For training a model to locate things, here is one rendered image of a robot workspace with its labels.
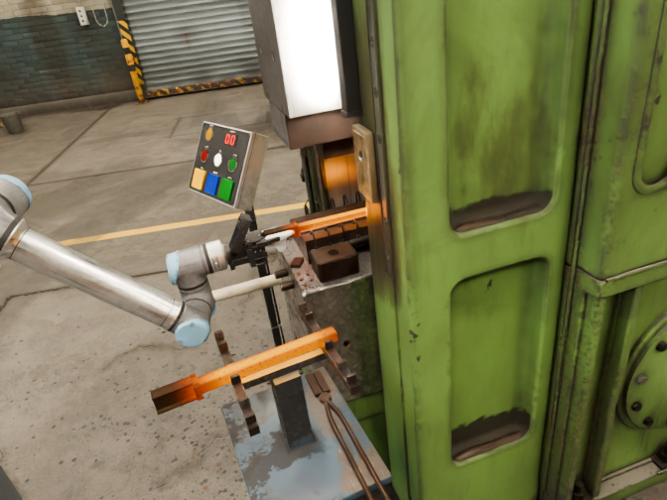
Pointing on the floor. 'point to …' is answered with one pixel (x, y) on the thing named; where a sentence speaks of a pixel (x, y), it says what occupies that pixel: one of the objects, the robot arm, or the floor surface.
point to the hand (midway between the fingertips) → (288, 229)
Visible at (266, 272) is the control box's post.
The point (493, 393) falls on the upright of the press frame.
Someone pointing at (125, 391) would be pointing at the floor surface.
